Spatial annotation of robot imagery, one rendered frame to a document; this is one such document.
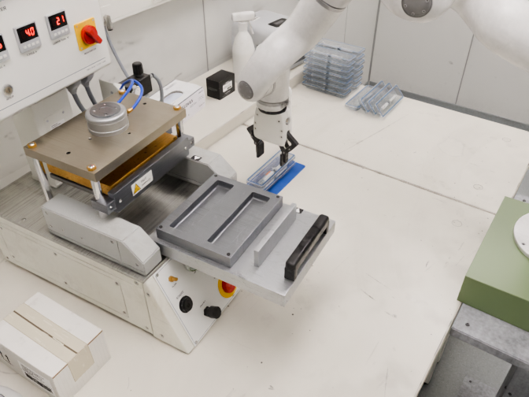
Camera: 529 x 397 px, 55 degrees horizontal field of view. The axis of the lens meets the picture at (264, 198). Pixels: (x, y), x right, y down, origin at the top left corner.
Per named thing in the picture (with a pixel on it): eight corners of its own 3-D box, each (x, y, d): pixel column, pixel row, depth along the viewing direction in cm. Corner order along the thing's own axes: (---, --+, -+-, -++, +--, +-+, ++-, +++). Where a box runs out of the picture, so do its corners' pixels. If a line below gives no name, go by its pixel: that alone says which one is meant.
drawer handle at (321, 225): (283, 278, 88) (284, 261, 86) (319, 228, 98) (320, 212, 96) (294, 282, 87) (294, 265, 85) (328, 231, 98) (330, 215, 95)
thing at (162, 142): (50, 177, 103) (37, 137, 97) (123, 128, 118) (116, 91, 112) (115, 203, 96) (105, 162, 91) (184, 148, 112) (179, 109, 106)
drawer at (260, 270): (149, 252, 99) (142, 221, 94) (212, 191, 114) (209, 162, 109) (283, 310, 87) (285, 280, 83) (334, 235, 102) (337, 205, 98)
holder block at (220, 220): (157, 237, 96) (154, 227, 95) (215, 182, 110) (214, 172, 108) (231, 268, 90) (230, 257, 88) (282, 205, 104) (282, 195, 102)
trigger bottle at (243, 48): (236, 86, 185) (233, 16, 170) (231, 76, 191) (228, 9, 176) (259, 83, 187) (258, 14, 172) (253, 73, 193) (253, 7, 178)
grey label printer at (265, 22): (230, 62, 202) (228, 19, 191) (263, 47, 214) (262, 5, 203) (278, 79, 189) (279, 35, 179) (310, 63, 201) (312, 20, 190)
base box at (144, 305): (5, 261, 122) (-19, 206, 111) (113, 180, 147) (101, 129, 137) (188, 355, 101) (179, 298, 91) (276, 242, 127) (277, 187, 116)
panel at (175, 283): (194, 346, 103) (152, 275, 95) (266, 254, 123) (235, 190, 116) (201, 348, 101) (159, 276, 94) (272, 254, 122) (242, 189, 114)
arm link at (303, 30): (316, 23, 99) (250, 113, 123) (355, 2, 109) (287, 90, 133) (284, -10, 100) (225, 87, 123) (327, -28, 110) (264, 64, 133)
